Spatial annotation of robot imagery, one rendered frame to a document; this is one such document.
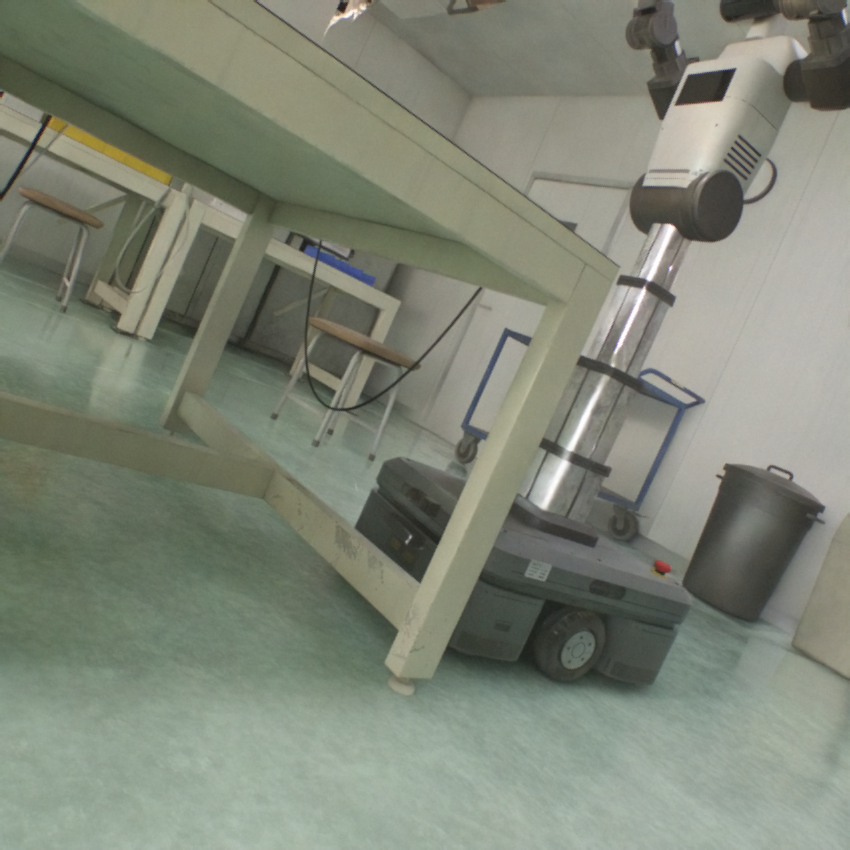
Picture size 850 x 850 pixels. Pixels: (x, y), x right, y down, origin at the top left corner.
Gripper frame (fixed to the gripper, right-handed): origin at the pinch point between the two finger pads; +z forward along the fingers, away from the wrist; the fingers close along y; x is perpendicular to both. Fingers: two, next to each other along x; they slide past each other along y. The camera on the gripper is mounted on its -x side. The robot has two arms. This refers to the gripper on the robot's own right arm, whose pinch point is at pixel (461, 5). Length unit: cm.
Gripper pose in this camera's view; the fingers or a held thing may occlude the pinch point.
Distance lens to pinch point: 175.7
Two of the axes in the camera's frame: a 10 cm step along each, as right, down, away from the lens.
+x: 4.8, 7.3, 4.9
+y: 4.6, 2.6, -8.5
